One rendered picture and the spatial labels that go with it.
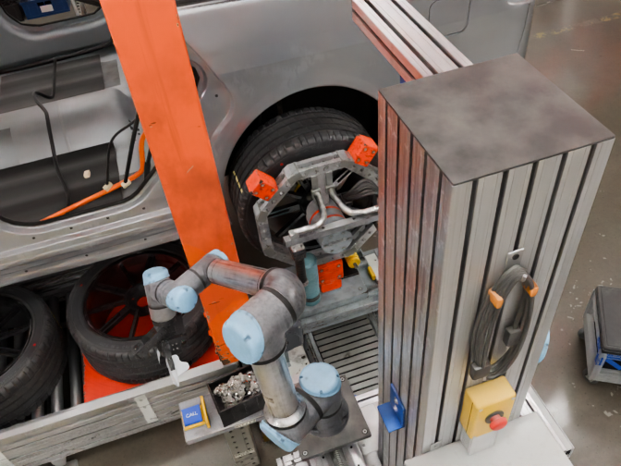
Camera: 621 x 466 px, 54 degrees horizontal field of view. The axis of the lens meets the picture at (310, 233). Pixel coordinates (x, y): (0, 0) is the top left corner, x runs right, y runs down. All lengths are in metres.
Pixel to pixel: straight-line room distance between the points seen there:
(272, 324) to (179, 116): 0.60
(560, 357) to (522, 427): 1.66
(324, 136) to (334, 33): 0.37
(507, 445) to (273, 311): 0.60
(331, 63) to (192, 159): 0.79
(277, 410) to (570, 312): 2.02
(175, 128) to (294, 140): 0.75
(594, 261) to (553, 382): 0.82
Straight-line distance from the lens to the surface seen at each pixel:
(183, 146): 1.70
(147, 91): 1.60
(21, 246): 2.63
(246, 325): 1.39
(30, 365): 2.79
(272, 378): 1.54
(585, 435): 3.00
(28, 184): 3.13
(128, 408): 2.72
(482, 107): 0.96
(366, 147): 2.30
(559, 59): 5.21
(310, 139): 2.31
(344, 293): 2.99
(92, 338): 2.75
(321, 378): 1.77
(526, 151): 0.88
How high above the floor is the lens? 2.56
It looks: 46 degrees down
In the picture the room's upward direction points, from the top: 7 degrees counter-clockwise
